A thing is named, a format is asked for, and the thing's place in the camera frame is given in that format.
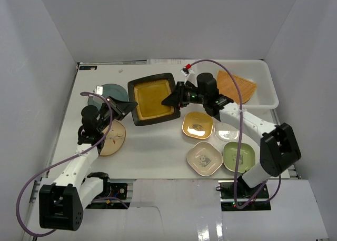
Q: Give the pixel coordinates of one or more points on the green panda square dish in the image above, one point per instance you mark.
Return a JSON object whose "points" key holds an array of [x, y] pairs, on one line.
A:
{"points": [[246, 160]]}

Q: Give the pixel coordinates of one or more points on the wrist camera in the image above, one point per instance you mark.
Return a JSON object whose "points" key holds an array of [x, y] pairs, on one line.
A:
{"points": [[189, 74], [98, 90]]}

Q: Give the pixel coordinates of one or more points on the teal round plate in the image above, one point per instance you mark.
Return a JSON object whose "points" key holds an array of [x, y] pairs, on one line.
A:
{"points": [[113, 90]]}

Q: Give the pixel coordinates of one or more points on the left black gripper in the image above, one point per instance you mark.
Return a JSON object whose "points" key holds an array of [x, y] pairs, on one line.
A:
{"points": [[116, 108]]}

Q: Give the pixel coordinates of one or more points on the woven fan-shaped basket plate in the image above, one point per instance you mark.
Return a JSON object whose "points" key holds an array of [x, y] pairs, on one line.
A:
{"points": [[227, 87]]}

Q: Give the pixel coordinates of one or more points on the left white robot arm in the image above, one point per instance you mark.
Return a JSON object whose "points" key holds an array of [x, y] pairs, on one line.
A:
{"points": [[61, 203]]}

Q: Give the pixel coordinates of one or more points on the white plastic bin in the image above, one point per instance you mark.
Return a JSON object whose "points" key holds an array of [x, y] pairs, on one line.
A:
{"points": [[257, 71]]}

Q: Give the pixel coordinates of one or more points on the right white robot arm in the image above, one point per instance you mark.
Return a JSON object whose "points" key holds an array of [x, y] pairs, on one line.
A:
{"points": [[278, 145]]}

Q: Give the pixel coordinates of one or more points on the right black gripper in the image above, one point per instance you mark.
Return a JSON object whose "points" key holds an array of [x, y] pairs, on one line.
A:
{"points": [[177, 98]]}

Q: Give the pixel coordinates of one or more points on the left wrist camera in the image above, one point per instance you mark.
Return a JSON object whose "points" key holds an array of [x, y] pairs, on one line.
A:
{"points": [[98, 90]]}

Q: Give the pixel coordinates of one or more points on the yellow panda square dish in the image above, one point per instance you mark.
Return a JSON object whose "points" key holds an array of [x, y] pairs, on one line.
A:
{"points": [[197, 125]]}

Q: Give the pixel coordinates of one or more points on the beige bird branch plate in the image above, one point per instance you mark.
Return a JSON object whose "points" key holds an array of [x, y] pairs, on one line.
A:
{"points": [[114, 139]]}

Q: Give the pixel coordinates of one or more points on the cream panda square dish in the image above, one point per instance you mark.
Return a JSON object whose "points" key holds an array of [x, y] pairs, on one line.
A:
{"points": [[204, 158]]}

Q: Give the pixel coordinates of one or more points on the black square amber plate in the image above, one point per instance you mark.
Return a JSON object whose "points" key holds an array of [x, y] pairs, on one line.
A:
{"points": [[149, 92]]}

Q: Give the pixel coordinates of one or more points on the clear plastic dish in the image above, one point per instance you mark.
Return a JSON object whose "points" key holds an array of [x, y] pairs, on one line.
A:
{"points": [[226, 132]]}

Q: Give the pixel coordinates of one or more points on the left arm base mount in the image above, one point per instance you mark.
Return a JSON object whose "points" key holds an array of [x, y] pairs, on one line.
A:
{"points": [[118, 197]]}

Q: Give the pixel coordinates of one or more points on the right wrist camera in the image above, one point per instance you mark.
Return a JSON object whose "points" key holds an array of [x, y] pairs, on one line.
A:
{"points": [[189, 74]]}

